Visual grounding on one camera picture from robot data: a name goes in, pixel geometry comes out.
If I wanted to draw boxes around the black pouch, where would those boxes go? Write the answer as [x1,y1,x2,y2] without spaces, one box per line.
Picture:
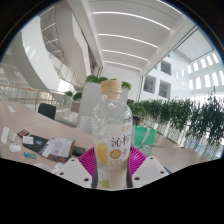
[71,145,87,157]

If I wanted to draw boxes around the small teal packet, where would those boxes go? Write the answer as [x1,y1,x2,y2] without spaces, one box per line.
[23,151,37,160]

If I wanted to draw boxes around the black office chair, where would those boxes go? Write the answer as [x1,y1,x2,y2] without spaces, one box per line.
[37,102,58,121]

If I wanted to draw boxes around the green tote bag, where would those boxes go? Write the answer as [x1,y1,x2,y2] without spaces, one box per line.
[130,124,158,157]

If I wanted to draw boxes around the white cabinet topped with plants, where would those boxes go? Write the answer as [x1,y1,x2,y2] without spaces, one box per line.
[77,74,133,132]

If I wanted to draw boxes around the black notebook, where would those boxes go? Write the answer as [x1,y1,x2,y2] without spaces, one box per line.
[22,134,49,153]

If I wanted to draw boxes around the small red black case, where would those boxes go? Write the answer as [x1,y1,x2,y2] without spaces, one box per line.
[17,129,30,139]

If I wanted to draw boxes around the white chair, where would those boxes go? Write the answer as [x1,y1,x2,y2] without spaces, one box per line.
[78,115,94,135]

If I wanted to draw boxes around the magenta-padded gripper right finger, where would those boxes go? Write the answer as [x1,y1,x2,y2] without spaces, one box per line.
[127,145,169,189]

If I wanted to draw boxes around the row of green hedge plants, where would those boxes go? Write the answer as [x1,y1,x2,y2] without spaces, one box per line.
[127,88,224,158]

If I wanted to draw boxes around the long ceiling light strips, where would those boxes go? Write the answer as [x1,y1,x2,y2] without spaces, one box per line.
[91,0,184,72]

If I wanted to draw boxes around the white power strip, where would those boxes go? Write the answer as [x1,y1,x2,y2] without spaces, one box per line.
[0,126,10,147]

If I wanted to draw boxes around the white staircase with railing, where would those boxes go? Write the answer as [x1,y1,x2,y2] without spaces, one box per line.
[0,14,86,103]

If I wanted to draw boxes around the potted plants in brown planter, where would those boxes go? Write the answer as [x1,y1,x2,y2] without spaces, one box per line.
[64,90,83,113]

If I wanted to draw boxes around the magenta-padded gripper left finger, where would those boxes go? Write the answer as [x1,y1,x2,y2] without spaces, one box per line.
[54,147,100,190]

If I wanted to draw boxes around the brown box with paper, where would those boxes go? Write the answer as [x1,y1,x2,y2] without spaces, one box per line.
[39,137,77,163]

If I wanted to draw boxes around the clear drink bottle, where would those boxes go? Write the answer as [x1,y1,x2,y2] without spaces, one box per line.
[91,79,134,190]

